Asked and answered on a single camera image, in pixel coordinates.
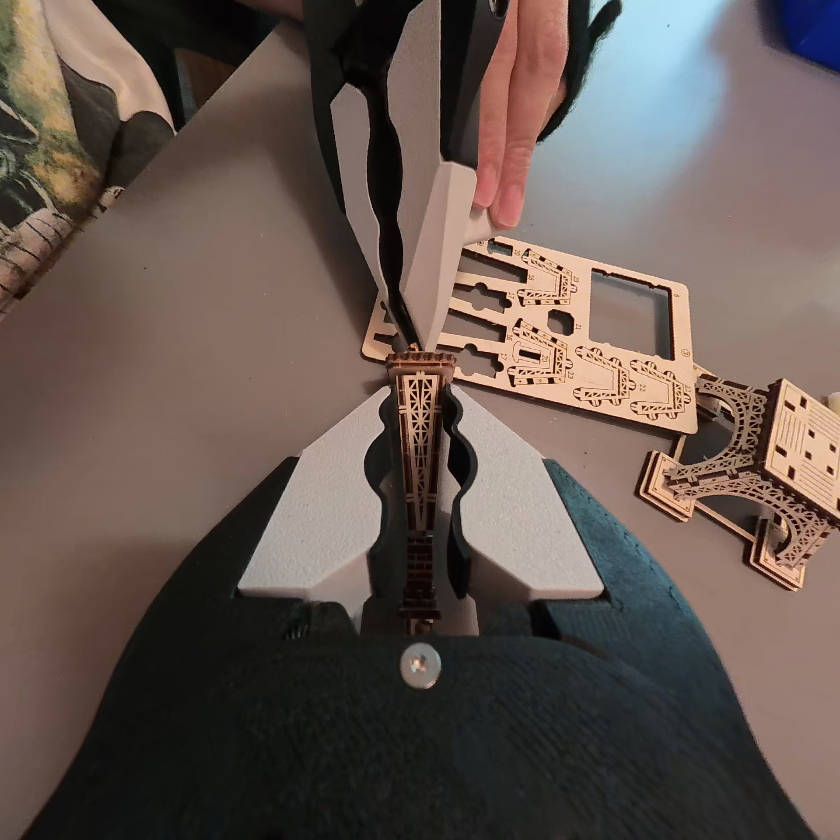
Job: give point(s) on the blue plastic bin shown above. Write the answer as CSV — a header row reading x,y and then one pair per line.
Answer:
x,y
810,29

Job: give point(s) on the wooden tower spire model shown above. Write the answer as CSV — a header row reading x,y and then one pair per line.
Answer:
x,y
420,433

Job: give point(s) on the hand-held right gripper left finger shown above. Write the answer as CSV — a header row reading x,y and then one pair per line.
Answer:
x,y
308,525

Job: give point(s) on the person's left hand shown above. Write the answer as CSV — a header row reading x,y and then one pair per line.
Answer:
x,y
525,98

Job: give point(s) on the wooden cut-out parts sheet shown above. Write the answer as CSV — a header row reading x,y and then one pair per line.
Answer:
x,y
577,341

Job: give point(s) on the wooden tower base model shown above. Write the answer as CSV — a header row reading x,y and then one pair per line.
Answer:
x,y
741,472

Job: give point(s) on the person's printed shirt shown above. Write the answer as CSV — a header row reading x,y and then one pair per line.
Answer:
x,y
59,131

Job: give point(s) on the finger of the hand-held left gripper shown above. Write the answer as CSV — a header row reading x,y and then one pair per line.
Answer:
x,y
358,197
433,216

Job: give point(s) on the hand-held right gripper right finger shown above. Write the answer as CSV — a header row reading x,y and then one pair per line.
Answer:
x,y
525,525

